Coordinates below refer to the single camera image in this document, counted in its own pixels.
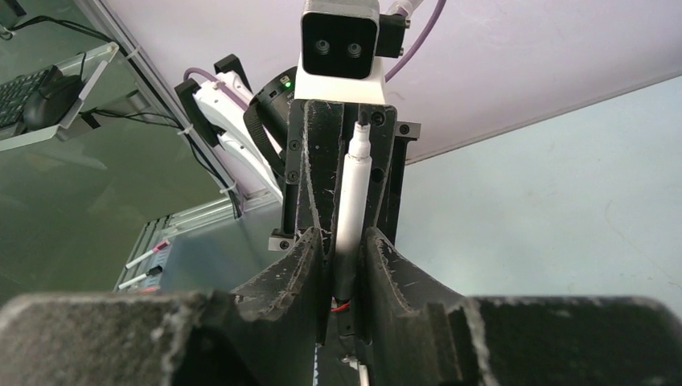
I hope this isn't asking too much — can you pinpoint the black keyboard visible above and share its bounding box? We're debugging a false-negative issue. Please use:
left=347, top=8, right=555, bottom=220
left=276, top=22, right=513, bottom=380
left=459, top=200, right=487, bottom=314
left=1, top=66, right=58, bottom=129

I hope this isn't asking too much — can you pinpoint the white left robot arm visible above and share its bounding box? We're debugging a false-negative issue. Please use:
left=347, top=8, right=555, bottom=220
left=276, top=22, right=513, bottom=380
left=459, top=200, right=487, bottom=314
left=175, top=54, right=297, bottom=238

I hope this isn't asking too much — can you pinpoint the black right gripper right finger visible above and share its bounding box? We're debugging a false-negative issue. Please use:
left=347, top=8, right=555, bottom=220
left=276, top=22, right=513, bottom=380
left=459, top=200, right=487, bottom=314
left=364, top=228, right=681, bottom=385

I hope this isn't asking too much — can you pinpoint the white pen red cap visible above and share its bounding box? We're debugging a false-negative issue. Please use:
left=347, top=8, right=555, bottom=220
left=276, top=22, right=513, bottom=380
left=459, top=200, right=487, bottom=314
left=125, top=240, right=170, bottom=269

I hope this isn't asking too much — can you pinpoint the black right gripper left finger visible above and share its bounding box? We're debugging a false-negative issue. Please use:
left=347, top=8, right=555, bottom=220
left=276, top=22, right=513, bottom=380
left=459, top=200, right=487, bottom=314
left=1, top=228, right=323, bottom=385

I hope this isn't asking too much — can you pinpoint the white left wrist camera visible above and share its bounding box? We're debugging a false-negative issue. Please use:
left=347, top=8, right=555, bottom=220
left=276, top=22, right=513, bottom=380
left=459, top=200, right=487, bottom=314
left=294, top=0, right=410, bottom=105

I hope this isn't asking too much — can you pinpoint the black computer mouse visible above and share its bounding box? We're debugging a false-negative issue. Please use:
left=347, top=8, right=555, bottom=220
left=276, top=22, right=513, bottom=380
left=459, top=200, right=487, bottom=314
left=23, top=69, right=84, bottom=131

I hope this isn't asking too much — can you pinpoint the grey keyboard tray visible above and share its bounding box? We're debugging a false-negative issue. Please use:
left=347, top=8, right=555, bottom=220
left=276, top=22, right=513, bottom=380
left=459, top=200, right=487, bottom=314
left=1, top=43, right=119, bottom=152

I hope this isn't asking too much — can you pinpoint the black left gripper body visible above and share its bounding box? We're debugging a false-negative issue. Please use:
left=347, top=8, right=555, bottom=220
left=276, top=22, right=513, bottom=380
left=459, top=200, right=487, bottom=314
left=269, top=101, right=421, bottom=251

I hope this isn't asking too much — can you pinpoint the white marker pen black tip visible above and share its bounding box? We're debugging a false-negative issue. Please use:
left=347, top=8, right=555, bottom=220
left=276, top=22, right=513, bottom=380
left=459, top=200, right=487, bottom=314
left=333, top=112, right=372, bottom=303

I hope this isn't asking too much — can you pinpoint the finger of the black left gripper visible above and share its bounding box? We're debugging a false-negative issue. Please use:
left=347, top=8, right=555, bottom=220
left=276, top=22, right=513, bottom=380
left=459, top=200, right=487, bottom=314
left=368, top=105, right=396, bottom=233
left=296, top=101, right=343, bottom=251

